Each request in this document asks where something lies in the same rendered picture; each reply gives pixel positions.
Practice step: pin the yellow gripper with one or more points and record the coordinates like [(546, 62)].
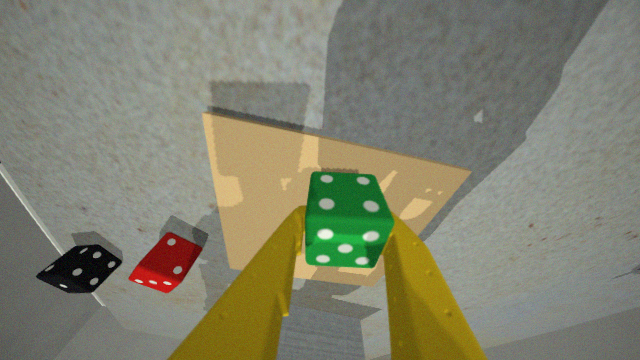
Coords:
[(425, 321)]

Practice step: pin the black die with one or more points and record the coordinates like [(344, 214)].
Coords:
[(80, 270)]

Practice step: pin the tan square mat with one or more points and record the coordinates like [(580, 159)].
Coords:
[(262, 172)]

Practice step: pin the red die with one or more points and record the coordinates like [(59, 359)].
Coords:
[(167, 263)]

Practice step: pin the green die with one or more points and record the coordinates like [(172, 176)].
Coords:
[(347, 220)]

